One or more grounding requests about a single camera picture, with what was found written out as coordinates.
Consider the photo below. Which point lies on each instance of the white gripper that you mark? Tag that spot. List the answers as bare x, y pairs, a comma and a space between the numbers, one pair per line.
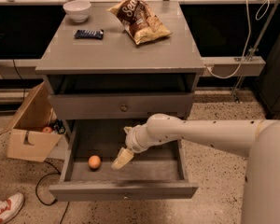
132, 140

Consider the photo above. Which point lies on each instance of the orange fruit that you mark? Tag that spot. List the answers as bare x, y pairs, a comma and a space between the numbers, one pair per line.
94, 162

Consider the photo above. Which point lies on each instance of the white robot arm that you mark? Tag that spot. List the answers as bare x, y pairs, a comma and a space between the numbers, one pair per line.
257, 139

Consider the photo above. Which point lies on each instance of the grey closed upper drawer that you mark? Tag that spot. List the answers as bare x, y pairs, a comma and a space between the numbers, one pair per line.
120, 106

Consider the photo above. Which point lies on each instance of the grey open middle drawer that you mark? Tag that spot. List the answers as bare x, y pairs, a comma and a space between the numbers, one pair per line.
158, 173

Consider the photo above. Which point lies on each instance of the dark item in box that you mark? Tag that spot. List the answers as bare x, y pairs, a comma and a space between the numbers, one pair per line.
58, 126

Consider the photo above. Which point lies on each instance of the grey wooden cabinet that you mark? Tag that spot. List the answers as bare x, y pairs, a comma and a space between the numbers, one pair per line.
115, 64

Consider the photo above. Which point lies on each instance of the red apple in box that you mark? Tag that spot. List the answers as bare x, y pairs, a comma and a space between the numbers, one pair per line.
47, 130

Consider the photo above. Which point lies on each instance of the cardboard box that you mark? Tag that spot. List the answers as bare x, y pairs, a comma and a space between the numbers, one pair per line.
26, 141

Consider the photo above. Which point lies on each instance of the blue snack bar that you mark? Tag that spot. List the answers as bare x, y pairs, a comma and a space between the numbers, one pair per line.
89, 34

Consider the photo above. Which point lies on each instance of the brown yellow chip bag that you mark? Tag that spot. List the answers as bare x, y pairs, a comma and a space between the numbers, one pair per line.
139, 21

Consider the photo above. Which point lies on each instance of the white ceramic bowl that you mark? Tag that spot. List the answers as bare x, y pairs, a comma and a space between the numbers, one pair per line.
78, 10

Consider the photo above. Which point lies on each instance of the white red sneaker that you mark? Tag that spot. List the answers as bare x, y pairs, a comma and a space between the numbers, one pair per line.
10, 207

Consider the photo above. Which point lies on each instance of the dark cabinet at right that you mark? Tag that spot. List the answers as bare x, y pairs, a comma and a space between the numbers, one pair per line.
267, 88

